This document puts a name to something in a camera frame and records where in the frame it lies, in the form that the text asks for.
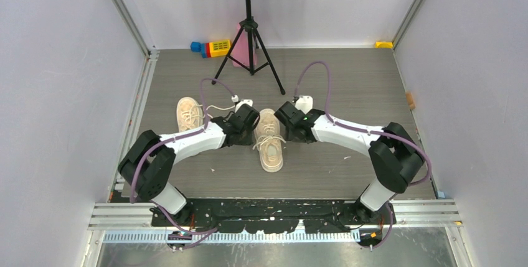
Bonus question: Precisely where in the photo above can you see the beige lace sneaker with laces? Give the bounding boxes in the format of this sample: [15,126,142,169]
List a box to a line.
[253,108,286,173]

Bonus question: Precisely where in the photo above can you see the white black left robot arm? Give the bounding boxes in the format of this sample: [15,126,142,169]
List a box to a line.
[118,103,260,226]

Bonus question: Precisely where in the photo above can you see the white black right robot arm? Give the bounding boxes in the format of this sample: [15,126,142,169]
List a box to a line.
[275,101,425,224]

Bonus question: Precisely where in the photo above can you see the pink foam block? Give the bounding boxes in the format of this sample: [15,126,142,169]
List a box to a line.
[230,24,257,68]

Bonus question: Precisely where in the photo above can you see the colourful toy block train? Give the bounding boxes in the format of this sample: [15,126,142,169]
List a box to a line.
[190,40,231,59]

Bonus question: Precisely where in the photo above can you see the small brown wooden block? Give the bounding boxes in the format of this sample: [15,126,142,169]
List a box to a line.
[405,91,416,111]

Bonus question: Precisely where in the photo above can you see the yellow toy block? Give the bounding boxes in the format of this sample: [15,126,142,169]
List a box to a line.
[374,41,394,49]

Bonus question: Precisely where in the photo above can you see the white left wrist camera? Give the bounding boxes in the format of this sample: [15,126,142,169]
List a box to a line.
[231,95,253,112]

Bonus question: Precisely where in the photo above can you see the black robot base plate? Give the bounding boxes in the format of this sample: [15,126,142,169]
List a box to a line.
[172,199,396,234]

